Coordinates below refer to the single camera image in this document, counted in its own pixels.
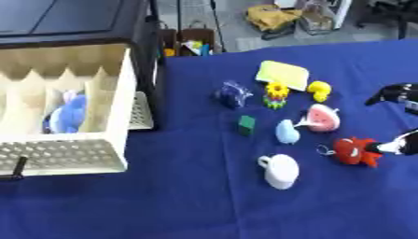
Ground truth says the brown paper bag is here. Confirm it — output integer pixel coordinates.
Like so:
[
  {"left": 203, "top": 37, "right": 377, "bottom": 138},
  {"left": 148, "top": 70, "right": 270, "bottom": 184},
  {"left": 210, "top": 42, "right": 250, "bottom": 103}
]
[{"left": 158, "top": 21, "right": 217, "bottom": 58}]

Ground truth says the black drawer handle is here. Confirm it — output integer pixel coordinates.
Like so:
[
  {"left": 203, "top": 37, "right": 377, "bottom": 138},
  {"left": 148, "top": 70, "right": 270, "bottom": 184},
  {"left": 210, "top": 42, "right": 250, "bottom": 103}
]
[{"left": 0, "top": 156, "right": 30, "bottom": 181}]

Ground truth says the dark blue crinkly bag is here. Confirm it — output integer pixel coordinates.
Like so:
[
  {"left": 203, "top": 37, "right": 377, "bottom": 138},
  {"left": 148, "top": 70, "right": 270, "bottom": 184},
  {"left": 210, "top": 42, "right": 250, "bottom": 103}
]
[{"left": 212, "top": 79, "right": 255, "bottom": 110}]

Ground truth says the black office chair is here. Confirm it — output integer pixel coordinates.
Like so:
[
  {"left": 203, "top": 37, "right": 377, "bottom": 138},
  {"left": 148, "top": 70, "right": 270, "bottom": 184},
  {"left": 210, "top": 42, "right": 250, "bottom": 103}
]
[{"left": 354, "top": 0, "right": 418, "bottom": 40}]

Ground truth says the pink watermelon slice soft toy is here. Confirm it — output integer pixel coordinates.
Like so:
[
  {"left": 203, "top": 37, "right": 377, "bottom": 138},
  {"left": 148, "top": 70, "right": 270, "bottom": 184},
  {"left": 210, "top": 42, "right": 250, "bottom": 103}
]
[{"left": 292, "top": 103, "right": 343, "bottom": 133}]

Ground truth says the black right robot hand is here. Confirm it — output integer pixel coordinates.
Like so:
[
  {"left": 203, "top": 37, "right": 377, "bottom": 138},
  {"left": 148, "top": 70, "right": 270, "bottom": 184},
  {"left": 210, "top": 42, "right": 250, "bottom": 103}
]
[{"left": 364, "top": 82, "right": 418, "bottom": 156}]

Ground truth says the red soft toy with keyring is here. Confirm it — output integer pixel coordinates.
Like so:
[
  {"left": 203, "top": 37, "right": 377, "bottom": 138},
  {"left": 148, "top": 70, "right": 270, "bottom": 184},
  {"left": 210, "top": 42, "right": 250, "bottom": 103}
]
[{"left": 314, "top": 135, "right": 385, "bottom": 168}]

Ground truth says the wire basket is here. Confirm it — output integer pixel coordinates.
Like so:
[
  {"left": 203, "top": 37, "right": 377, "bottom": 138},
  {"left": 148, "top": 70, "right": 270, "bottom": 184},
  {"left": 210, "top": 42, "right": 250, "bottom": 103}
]
[{"left": 297, "top": 3, "right": 337, "bottom": 35}]

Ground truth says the green block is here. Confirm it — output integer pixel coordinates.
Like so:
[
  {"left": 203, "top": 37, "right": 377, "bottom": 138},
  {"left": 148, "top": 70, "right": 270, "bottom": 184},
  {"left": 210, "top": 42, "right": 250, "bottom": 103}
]
[{"left": 236, "top": 115, "right": 258, "bottom": 136}]

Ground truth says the black cabinet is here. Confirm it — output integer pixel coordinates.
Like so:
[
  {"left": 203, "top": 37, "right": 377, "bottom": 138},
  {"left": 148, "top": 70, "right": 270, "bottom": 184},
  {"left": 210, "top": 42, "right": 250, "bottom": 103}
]
[{"left": 0, "top": 0, "right": 167, "bottom": 132}]

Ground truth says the yellow bag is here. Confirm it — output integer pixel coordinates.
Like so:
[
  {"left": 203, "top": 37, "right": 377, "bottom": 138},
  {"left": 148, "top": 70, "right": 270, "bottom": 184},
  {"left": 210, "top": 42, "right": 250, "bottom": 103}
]
[{"left": 243, "top": 4, "right": 304, "bottom": 32}]

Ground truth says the pale compartment drawer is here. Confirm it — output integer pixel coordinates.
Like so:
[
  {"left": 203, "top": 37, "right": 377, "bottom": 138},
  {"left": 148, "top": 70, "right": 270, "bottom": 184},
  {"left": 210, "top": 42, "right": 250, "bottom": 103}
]
[{"left": 0, "top": 43, "right": 157, "bottom": 177}]

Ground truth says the light blue soft toy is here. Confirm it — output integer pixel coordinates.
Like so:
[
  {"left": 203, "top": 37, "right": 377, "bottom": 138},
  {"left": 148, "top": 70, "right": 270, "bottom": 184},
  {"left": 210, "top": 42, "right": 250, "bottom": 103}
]
[{"left": 272, "top": 119, "right": 302, "bottom": 146}]

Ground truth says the yellow-green sponge pad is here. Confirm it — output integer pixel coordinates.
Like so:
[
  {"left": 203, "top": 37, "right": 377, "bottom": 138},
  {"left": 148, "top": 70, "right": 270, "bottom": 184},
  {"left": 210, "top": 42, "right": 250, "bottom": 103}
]
[{"left": 253, "top": 60, "right": 311, "bottom": 91}]

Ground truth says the yellow and rainbow gear toy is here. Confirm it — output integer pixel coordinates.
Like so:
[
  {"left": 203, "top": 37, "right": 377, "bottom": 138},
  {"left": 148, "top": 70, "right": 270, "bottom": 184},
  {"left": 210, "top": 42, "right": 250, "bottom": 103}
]
[{"left": 261, "top": 81, "right": 293, "bottom": 110}]

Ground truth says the yellow toy duck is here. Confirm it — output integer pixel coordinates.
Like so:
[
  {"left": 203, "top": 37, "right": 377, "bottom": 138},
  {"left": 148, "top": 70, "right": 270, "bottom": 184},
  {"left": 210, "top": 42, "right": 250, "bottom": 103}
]
[{"left": 305, "top": 79, "right": 333, "bottom": 104}]

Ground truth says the white mug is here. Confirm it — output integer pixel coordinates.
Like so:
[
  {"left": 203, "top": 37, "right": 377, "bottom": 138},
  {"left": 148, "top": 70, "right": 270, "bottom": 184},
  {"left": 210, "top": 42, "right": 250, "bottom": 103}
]
[{"left": 256, "top": 153, "right": 300, "bottom": 190}]

